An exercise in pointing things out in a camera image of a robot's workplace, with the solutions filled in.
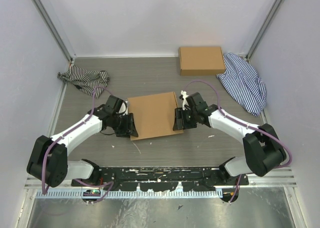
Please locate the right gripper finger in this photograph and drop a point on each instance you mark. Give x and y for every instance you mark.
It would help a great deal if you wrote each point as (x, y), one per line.
(178, 113)
(178, 125)

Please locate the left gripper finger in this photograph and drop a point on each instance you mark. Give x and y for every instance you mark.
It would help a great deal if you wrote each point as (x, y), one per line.
(130, 121)
(133, 132)

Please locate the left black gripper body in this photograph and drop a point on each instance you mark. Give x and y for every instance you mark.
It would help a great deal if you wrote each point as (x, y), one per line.
(120, 124)

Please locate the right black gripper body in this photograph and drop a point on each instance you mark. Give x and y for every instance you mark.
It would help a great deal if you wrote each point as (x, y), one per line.
(189, 120)

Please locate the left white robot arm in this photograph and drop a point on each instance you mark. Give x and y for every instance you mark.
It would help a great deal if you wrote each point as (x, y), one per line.
(49, 161)

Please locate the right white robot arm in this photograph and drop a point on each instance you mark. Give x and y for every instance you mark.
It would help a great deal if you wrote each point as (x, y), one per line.
(262, 149)

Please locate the folded brown cardboard box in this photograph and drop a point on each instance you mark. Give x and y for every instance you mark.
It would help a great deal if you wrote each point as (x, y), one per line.
(201, 61)

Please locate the black white striped cloth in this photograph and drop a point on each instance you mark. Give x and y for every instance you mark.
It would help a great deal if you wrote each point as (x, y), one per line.
(88, 81)

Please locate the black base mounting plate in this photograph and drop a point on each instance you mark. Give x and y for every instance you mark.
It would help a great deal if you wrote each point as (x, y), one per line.
(162, 178)

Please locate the blue white striped cloth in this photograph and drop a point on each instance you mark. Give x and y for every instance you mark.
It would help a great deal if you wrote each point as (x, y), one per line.
(243, 84)

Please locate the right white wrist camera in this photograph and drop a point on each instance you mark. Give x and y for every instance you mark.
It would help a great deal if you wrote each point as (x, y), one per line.
(183, 97)

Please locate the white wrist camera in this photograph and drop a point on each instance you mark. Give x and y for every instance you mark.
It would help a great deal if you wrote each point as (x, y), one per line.
(124, 108)
(183, 97)

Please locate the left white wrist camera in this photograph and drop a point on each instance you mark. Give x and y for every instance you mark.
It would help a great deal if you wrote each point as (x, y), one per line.
(124, 108)

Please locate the aluminium rail front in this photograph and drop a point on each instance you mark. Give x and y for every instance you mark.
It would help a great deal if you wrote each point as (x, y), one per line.
(283, 177)

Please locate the grey slotted cable duct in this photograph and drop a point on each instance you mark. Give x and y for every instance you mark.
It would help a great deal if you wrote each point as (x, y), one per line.
(179, 193)

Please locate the left aluminium frame post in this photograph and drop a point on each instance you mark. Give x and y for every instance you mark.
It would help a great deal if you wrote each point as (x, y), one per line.
(51, 20)

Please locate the aluminium frame post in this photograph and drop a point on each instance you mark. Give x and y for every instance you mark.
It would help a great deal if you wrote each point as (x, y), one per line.
(266, 24)
(51, 20)

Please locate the right aluminium frame post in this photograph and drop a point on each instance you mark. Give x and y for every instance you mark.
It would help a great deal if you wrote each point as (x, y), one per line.
(266, 24)

